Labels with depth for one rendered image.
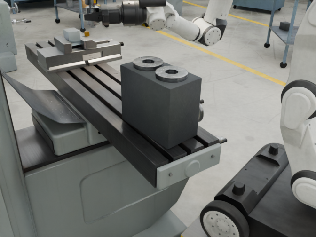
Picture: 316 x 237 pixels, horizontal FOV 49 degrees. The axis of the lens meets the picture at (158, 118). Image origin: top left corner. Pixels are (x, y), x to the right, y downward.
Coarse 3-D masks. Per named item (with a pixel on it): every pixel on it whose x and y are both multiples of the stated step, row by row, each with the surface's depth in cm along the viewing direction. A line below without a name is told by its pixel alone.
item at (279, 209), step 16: (272, 144) 159; (256, 160) 158; (272, 160) 156; (288, 160) 160; (240, 176) 148; (256, 176) 148; (272, 176) 149; (288, 176) 152; (224, 192) 136; (240, 192) 134; (256, 192) 139; (272, 192) 143; (288, 192) 143; (240, 208) 133; (256, 208) 135; (272, 208) 135; (288, 208) 135; (304, 208) 135; (256, 224) 130; (272, 224) 128; (288, 224) 128; (304, 224) 128
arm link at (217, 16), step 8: (216, 0) 135; (224, 0) 134; (232, 0) 136; (208, 8) 139; (216, 8) 136; (224, 8) 136; (200, 16) 145; (208, 16) 139; (216, 16) 138; (224, 16) 138; (216, 24) 137; (224, 24) 139; (208, 32) 137; (216, 32) 138; (208, 40) 139; (216, 40) 141
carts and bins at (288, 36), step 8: (80, 0) 514; (104, 0) 545; (296, 0) 380; (56, 8) 573; (64, 8) 551; (72, 8) 544; (80, 8) 519; (272, 8) 460; (296, 8) 385; (56, 16) 579; (80, 16) 526; (272, 16) 464; (280, 24) 457; (288, 24) 449; (280, 32) 444; (288, 32) 400; (296, 32) 445; (288, 40) 403; (280, 64) 418
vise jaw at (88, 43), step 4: (80, 36) 151; (84, 36) 151; (84, 40) 146; (88, 40) 146; (92, 40) 147; (80, 44) 149; (84, 44) 146; (88, 44) 147; (92, 44) 148; (96, 44) 149; (84, 48) 147; (88, 48) 148
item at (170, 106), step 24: (120, 72) 102; (144, 72) 96; (168, 72) 95; (144, 96) 96; (168, 96) 88; (192, 96) 94; (144, 120) 100; (168, 120) 92; (192, 120) 98; (168, 144) 95
